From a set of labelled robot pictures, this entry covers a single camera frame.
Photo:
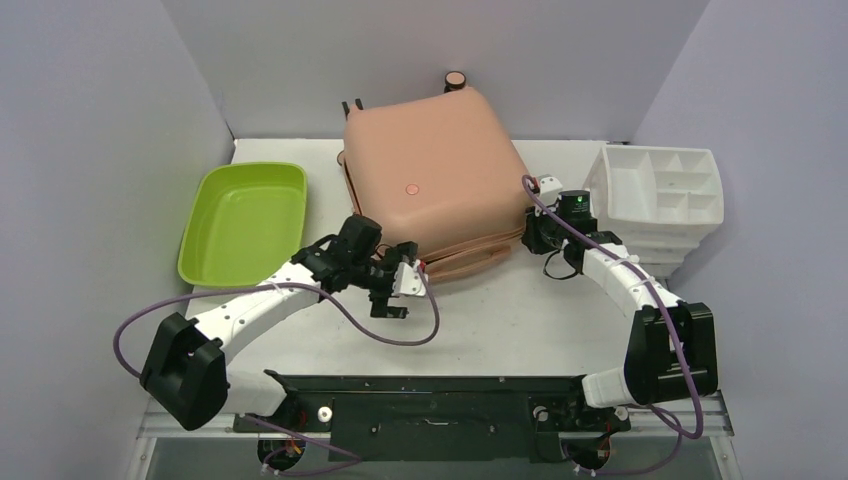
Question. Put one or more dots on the green plastic tray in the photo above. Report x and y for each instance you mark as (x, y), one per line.
(246, 220)

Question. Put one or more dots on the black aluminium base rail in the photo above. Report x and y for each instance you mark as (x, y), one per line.
(345, 421)

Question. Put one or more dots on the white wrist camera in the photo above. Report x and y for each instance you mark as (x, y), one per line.
(409, 280)
(547, 186)

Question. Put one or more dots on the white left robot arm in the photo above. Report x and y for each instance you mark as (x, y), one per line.
(187, 368)

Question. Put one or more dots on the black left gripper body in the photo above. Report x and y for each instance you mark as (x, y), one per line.
(381, 279)

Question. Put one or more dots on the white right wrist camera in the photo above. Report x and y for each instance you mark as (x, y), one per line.
(547, 186)

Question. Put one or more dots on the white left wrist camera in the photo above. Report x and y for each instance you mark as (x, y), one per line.
(409, 280)

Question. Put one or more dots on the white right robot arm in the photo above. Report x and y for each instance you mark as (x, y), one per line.
(671, 350)

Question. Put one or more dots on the pink hard-shell suitcase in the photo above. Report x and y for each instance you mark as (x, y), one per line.
(442, 172)

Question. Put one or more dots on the white plastic drawer organizer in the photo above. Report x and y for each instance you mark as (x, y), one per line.
(661, 202)

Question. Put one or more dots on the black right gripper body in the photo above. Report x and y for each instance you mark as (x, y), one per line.
(538, 235)

